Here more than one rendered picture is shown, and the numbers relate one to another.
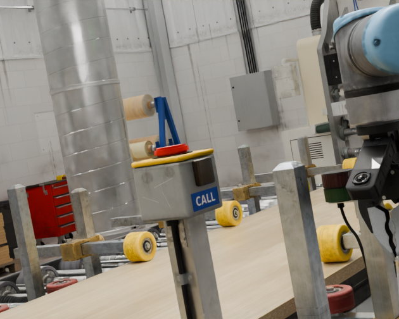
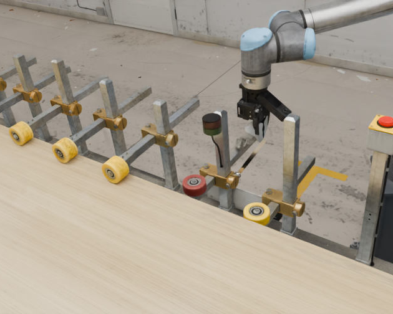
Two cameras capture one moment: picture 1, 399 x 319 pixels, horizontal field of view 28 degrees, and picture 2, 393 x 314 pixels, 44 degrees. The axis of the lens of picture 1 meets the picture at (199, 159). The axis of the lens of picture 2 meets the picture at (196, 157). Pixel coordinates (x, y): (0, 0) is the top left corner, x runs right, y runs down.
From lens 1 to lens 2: 1.86 m
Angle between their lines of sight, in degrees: 86
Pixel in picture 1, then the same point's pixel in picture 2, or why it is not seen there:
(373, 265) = (226, 153)
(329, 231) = (120, 162)
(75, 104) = not seen: outside the picture
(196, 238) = not seen: hidden behind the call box
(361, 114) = (267, 82)
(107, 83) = not seen: outside the picture
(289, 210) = (297, 136)
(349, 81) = (265, 68)
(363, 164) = (276, 104)
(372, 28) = (313, 42)
